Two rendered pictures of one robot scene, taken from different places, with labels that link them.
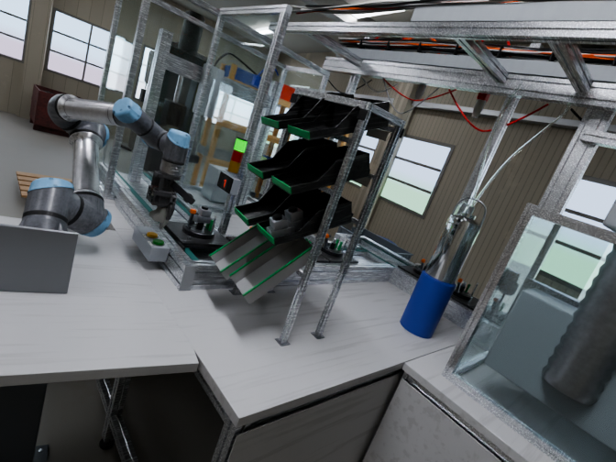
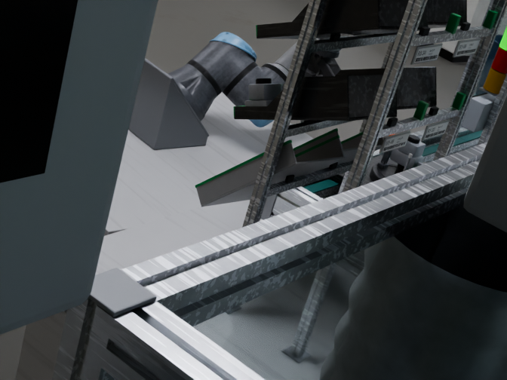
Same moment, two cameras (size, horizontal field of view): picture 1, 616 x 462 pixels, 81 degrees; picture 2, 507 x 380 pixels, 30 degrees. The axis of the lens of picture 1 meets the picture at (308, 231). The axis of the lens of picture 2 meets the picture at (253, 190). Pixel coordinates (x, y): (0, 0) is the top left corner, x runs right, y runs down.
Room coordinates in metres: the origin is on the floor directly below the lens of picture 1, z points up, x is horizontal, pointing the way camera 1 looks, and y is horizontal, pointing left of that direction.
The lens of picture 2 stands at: (0.73, -1.55, 1.81)
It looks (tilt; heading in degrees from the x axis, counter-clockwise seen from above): 24 degrees down; 78
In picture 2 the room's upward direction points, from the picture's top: 17 degrees clockwise
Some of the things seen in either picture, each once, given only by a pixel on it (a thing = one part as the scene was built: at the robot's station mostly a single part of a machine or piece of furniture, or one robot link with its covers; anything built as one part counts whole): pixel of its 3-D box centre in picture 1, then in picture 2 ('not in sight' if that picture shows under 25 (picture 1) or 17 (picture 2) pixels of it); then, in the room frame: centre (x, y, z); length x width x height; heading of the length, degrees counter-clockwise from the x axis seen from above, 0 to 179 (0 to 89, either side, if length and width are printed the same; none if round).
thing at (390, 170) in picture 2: (198, 230); (398, 179); (1.51, 0.46, 0.98); 0.14 x 0.14 x 0.02
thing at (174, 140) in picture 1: (176, 146); not in sight; (1.26, 0.54, 1.34); 0.09 x 0.08 x 0.11; 65
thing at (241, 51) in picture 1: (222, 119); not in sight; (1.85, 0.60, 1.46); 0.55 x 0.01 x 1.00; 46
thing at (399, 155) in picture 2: (205, 214); (413, 151); (1.51, 0.45, 1.06); 0.08 x 0.04 x 0.07; 136
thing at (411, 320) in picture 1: (427, 303); not in sight; (1.57, -0.63, 0.99); 0.16 x 0.16 x 0.27
